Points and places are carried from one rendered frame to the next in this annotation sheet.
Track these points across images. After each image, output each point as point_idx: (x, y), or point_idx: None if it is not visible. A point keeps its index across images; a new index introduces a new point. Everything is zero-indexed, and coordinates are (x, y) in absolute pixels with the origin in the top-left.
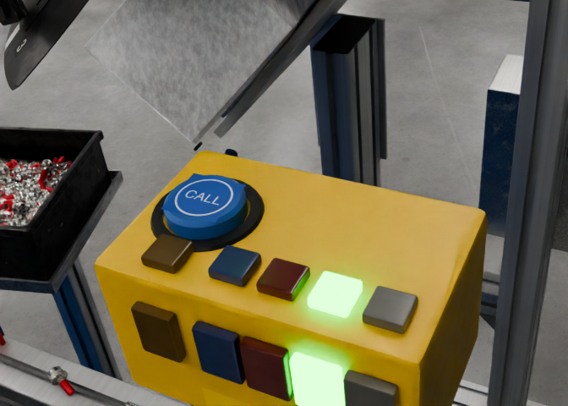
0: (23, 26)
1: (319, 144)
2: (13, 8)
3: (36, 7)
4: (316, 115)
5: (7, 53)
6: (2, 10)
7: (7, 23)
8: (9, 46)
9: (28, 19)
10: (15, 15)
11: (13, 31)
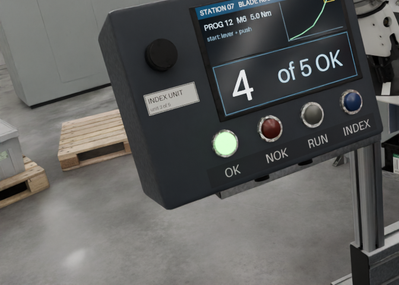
0: (393, 79)
1: (390, 132)
2: (393, 70)
3: (395, 69)
4: (389, 118)
5: (398, 92)
6: (392, 72)
7: (387, 80)
8: (393, 89)
9: (395, 75)
10: (393, 73)
11: (381, 88)
